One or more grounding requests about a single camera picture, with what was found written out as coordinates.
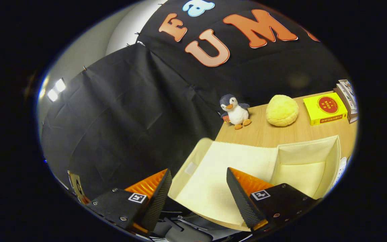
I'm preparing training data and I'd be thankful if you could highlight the penguin plush toy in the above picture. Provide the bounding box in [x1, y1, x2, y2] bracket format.
[219, 94, 252, 130]

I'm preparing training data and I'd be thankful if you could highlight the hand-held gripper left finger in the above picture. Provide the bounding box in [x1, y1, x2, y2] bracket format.
[87, 169, 173, 236]

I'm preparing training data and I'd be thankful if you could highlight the tan board with black ring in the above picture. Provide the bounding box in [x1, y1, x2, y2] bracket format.
[68, 170, 90, 204]

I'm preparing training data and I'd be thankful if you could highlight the yellow book with red circle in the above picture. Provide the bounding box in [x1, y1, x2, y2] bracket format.
[303, 92, 348, 126]

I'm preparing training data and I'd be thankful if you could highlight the yellow round plush bun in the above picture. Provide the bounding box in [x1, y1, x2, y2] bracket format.
[266, 94, 299, 127]

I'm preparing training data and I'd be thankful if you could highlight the white illustrated book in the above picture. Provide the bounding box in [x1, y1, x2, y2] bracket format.
[339, 79, 357, 103]
[336, 83, 358, 115]

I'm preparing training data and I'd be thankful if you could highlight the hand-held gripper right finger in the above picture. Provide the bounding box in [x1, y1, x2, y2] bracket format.
[226, 167, 321, 232]

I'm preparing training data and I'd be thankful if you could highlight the brown book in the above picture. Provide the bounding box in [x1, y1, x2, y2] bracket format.
[334, 84, 359, 124]

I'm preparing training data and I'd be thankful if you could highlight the cream fabric storage box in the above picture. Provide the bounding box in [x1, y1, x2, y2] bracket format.
[168, 135, 342, 227]

